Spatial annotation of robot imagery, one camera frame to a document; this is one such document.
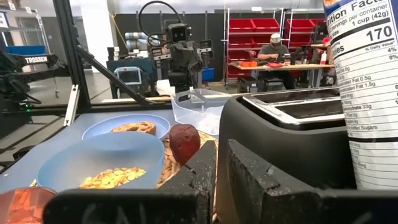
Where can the round woven placemat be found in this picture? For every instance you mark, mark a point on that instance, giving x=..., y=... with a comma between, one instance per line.
x=168, y=168

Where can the orange box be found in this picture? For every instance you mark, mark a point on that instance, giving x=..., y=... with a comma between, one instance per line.
x=247, y=63

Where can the silver frame bracket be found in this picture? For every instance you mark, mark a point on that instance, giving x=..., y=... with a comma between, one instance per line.
x=71, y=105

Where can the blue plate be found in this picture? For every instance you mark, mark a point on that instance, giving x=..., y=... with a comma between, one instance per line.
x=99, y=127

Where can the clear plastic container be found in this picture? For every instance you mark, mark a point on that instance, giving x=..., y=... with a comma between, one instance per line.
x=199, y=109

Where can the person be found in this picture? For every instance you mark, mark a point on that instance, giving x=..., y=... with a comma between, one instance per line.
x=275, y=49

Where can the orange faceted cup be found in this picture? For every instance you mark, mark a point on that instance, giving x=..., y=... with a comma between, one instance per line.
x=21, y=205

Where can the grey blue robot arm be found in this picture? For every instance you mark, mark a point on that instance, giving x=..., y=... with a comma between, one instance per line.
x=136, y=37

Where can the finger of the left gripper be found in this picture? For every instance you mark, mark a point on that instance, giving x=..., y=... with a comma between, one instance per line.
x=160, y=56
x=206, y=49

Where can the golden cereal flakes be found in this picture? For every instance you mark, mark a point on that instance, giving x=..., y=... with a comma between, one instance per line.
x=112, y=177

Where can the light blue bowl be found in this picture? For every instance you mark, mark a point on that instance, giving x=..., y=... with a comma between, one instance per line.
x=93, y=155

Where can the Honey Bunches cereal box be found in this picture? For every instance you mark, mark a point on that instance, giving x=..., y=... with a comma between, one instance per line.
x=367, y=77

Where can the blue teach pendant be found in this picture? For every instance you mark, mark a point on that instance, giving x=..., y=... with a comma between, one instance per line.
x=129, y=75

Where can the metal rack with red bins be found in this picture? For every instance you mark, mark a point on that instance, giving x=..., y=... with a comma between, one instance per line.
x=300, y=25
x=242, y=25

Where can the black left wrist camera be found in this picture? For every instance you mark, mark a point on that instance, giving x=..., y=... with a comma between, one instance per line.
x=178, y=32

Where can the blue storage bin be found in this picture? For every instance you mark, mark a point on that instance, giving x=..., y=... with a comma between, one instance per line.
x=25, y=50
x=207, y=74

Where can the wooden workbench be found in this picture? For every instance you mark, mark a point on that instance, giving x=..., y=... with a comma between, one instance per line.
x=295, y=66

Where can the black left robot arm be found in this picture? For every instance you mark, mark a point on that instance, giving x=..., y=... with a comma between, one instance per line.
x=34, y=59

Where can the toasted bagel half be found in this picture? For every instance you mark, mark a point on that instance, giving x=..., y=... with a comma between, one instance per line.
x=133, y=127

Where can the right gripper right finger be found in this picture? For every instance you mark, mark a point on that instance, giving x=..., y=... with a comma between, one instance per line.
x=264, y=202

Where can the black diagonal frame brace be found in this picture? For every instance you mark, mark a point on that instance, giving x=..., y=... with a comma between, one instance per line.
x=115, y=77

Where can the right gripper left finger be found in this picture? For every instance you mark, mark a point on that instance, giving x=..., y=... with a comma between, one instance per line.
x=140, y=205

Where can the dark red fruit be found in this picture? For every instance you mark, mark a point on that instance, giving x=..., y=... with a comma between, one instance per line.
x=185, y=143

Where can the black frame post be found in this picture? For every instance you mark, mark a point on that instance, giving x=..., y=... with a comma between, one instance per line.
x=70, y=46

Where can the black toaster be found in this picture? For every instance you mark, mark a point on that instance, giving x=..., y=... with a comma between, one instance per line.
x=280, y=149

